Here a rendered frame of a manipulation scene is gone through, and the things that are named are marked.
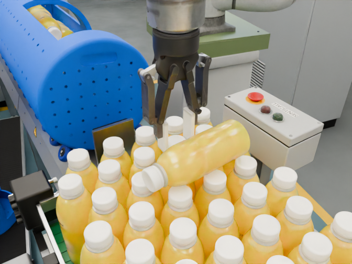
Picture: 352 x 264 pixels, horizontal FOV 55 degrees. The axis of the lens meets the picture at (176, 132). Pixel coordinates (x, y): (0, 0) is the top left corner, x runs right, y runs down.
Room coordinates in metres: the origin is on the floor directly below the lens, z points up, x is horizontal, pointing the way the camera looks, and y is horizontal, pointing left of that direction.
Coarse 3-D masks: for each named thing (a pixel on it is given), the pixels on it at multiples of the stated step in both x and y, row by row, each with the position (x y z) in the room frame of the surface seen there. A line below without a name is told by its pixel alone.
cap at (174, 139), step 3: (174, 135) 0.55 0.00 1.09; (177, 135) 0.55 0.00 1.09; (168, 138) 0.54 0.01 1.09; (171, 138) 0.54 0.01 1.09; (174, 138) 0.54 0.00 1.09; (177, 138) 0.54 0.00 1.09; (180, 138) 0.54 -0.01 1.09; (183, 138) 0.54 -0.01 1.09; (168, 141) 0.53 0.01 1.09; (171, 141) 0.53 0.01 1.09; (174, 141) 0.53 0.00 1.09; (177, 141) 0.53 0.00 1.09; (180, 141) 0.53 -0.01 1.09; (171, 144) 0.52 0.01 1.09; (174, 144) 0.52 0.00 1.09
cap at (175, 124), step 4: (172, 116) 0.62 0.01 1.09; (176, 116) 0.62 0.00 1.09; (168, 120) 0.60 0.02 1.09; (172, 120) 0.60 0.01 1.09; (176, 120) 0.60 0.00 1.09; (180, 120) 0.60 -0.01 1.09; (168, 124) 0.59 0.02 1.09; (172, 124) 0.59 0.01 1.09; (176, 124) 0.59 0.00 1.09; (180, 124) 0.59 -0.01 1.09; (168, 128) 0.59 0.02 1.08; (172, 128) 0.58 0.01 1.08; (176, 128) 0.58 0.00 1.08; (180, 128) 0.59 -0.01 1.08; (172, 132) 0.58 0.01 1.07; (176, 132) 0.58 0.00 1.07
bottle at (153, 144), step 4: (136, 140) 0.56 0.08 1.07; (156, 140) 0.57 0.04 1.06; (136, 144) 0.56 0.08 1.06; (140, 144) 0.55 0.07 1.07; (144, 144) 0.55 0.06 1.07; (148, 144) 0.55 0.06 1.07; (152, 144) 0.55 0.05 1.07; (156, 144) 0.56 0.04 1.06; (132, 148) 0.56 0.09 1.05; (136, 148) 0.55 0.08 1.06; (152, 148) 0.55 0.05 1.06; (156, 148) 0.55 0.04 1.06; (132, 152) 0.55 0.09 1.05; (156, 152) 0.55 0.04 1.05; (160, 152) 0.56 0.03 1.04; (132, 156) 0.55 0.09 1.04; (156, 156) 0.54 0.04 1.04; (132, 160) 0.55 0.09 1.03; (156, 160) 0.54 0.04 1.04
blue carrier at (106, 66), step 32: (0, 0) 1.14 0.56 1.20; (32, 0) 1.02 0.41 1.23; (64, 0) 1.13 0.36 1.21; (0, 32) 0.98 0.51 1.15; (32, 32) 0.81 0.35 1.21; (96, 32) 0.74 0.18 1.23; (32, 64) 0.70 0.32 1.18; (64, 64) 0.66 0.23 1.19; (96, 64) 0.69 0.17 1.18; (128, 64) 0.74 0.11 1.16; (32, 96) 0.65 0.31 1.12; (64, 96) 0.65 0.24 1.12; (96, 96) 0.69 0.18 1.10; (128, 96) 0.73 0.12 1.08; (64, 128) 0.64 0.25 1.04
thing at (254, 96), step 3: (249, 93) 0.69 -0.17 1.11; (252, 93) 0.68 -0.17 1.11; (255, 93) 0.68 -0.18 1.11; (258, 93) 0.69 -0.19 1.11; (249, 96) 0.67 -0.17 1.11; (252, 96) 0.67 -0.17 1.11; (255, 96) 0.67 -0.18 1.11; (258, 96) 0.67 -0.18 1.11; (261, 96) 0.67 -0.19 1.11; (252, 99) 0.66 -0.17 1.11; (255, 99) 0.66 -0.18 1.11; (258, 99) 0.66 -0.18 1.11; (261, 99) 0.66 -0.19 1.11
